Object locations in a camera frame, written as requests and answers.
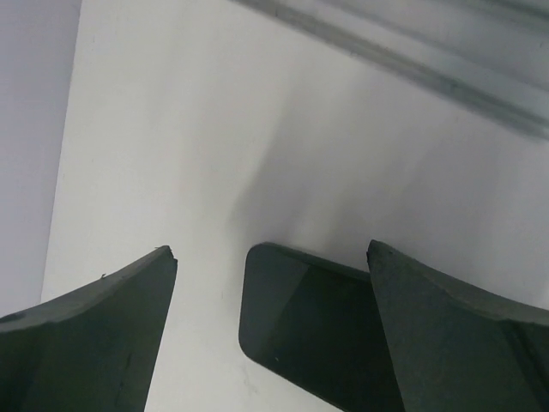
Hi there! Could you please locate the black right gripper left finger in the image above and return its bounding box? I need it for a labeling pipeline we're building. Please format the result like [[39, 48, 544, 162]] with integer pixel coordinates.
[[1, 245, 178, 411]]

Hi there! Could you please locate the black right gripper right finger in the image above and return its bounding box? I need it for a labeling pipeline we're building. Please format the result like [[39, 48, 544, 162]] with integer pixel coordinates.
[[367, 240, 548, 411]]

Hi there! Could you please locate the black phone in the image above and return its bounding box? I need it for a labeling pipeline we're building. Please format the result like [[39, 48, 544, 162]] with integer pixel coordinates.
[[238, 243, 404, 411]]

